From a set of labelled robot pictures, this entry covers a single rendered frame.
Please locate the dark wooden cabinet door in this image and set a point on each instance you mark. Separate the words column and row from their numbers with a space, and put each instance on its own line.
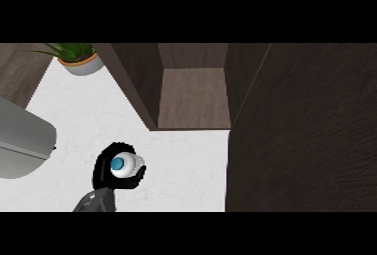
column 303, row 129

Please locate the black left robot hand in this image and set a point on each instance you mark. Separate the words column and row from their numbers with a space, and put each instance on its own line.
column 101, row 169

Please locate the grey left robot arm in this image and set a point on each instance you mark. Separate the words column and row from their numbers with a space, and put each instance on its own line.
column 96, row 201

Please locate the dark wooden cabinet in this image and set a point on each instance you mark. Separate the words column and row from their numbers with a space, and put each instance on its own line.
column 192, row 96

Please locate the potted green plant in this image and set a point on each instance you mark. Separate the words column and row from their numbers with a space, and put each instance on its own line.
column 78, row 58

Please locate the clear blue-capped water bottle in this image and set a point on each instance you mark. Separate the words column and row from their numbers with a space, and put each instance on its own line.
column 123, row 165

